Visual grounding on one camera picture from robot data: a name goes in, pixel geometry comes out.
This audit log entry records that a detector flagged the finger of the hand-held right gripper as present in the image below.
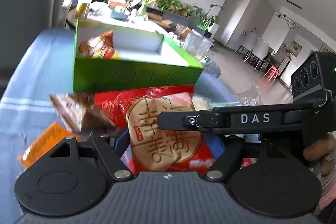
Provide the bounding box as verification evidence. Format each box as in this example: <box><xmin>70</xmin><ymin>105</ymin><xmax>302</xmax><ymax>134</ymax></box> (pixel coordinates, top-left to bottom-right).
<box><xmin>157</xmin><ymin>106</ymin><xmax>232</xmax><ymax>136</ymax></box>

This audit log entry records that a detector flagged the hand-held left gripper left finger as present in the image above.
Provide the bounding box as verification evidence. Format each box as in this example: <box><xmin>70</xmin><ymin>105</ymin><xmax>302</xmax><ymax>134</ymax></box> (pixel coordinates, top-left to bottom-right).
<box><xmin>49</xmin><ymin>128</ymin><xmax>133</xmax><ymax>181</ymax></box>

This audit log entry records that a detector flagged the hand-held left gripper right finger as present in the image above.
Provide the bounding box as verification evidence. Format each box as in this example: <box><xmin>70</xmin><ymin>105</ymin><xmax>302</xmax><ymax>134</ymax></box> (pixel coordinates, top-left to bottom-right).
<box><xmin>203</xmin><ymin>133</ymin><xmax>265</xmax><ymax>181</ymax></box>

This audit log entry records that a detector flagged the pale cracker packet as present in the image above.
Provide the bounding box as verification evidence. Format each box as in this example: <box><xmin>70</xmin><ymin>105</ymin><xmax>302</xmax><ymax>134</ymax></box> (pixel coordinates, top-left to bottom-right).
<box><xmin>191</xmin><ymin>96</ymin><xmax>212</xmax><ymax>110</ymax></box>

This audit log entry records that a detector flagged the red round cracker packet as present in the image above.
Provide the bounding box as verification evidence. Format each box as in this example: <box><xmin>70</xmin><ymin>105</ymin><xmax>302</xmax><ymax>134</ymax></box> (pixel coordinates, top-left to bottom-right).
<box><xmin>94</xmin><ymin>84</ymin><xmax>227</xmax><ymax>172</ymax></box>

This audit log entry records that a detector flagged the green cardboard box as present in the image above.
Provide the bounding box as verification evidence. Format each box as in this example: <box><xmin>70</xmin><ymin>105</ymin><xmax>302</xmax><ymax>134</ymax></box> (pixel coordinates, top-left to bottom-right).
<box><xmin>73</xmin><ymin>18</ymin><xmax>204</xmax><ymax>93</ymax></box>

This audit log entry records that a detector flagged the orange snack packet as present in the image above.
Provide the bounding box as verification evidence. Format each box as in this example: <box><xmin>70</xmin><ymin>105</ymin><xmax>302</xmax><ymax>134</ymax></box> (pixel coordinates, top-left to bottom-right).
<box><xmin>17</xmin><ymin>121</ymin><xmax>82</xmax><ymax>169</ymax></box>

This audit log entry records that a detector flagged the person's right hand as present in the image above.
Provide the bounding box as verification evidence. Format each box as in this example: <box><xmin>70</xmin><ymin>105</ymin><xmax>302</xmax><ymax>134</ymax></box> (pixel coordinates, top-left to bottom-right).
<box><xmin>302</xmin><ymin>133</ymin><xmax>336</xmax><ymax>184</ymax></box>

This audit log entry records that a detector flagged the red stool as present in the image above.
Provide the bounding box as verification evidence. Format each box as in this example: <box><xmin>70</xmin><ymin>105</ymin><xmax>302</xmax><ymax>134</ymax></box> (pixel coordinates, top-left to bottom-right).
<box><xmin>262</xmin><ymin>65</ymin><xmax>279</xmax><ymax>83</ymax></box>

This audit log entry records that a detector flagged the clear plastic bag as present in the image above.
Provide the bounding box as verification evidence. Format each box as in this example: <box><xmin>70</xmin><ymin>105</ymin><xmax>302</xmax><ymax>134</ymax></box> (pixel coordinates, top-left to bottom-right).
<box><xmin>236</xmin><ymin>93</ymin><xmax>263</xmax><ymax>107</ymax></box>

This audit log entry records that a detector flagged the brown snack packet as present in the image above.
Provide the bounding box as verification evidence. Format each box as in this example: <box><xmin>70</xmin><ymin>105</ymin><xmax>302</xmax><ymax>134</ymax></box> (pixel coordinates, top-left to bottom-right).
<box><xmin>49</xmin><ymin>92</ymin><xmax>116</xmax><ymax>133</ymax></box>

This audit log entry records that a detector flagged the white dining chair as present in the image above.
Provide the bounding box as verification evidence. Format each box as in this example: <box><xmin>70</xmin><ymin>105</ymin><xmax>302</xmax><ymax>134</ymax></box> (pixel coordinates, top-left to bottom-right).
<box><xmin>244</xmin><ymin>37</ymin><xmax>270</xmax><ymax>67</ymax></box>

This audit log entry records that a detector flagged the brown snack bag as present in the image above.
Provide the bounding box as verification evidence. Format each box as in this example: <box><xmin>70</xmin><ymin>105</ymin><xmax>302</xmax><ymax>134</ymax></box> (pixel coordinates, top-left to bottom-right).
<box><xmin>174</xmin><ymin>24</ymin><xmax>191</xmax><ymax>40</ymax></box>

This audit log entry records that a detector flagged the white round table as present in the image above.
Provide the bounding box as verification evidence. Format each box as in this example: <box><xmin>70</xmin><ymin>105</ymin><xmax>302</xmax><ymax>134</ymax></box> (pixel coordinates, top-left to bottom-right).
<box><xmin>66</xmin><ymin>1</ymin><xmax>170</xmax><ymax>36</ymax></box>

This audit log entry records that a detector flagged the red crinkled snack packet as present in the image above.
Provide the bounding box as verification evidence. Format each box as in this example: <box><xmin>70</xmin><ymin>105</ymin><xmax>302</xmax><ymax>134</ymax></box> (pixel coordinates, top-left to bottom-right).
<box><xmin>78</xmin><ymin>30</ymin><xmax>121</xmax><ymax>60</ymax></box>

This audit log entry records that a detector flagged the plant in white pot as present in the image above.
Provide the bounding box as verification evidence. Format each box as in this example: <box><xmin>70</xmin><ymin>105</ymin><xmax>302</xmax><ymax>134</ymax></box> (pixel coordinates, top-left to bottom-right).
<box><xmin>196</xmin><ymin>4</ymin><xmax>220</xmax><ymax>39</ymax></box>

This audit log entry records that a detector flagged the dark television cabinet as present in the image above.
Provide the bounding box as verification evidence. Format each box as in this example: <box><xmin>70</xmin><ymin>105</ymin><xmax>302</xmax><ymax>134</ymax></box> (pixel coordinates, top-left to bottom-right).
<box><xmin>67</xmin><ymin>0</ymin><xmax>198</xmax><ymax>28</ymax></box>

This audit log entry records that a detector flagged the spider plant in glass vase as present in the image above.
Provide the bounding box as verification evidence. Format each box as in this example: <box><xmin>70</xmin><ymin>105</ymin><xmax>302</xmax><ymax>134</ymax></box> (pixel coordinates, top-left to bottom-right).
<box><xmin>131</xmin><ymin>0</ymin><xmax>159</xmax><ymax>22</ymax></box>

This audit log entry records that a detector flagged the blue bowl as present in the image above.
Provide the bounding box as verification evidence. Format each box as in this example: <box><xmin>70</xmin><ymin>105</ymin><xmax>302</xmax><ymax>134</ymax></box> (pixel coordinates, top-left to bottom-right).
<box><xmin>110</xmin><ymin>7</ymin><xmax>131</xmax><ymax>20</ymax></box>

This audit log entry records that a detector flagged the red and white container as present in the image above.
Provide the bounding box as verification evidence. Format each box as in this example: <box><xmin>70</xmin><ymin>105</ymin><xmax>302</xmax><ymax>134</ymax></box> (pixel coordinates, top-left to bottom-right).
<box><xmin>108</xmin><ymin>0</ymin><xmax>128</xmax><ymax>8</ymax></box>

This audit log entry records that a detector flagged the yellow cup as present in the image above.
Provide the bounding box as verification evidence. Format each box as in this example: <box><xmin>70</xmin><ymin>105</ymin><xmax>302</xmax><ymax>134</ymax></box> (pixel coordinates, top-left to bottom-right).
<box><xmin>76</xmin><ymin>0</ymin><xmax>91</xmax><ymax>18</ymax></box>

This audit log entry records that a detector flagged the grey sofa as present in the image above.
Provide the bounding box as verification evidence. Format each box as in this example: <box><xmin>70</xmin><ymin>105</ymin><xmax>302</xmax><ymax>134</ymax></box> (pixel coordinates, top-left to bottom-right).
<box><xmin>0</xmin><ymin>0</ymin><xmax>73</xmax><ymax>73</ymax></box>

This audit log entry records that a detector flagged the black wall lamp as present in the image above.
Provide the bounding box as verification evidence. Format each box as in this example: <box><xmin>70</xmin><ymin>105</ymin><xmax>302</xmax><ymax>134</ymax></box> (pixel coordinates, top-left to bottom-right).
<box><xmin>274</xmin><ymin>12</ymin><xmax>300</xmax><ymax>29</ymax></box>

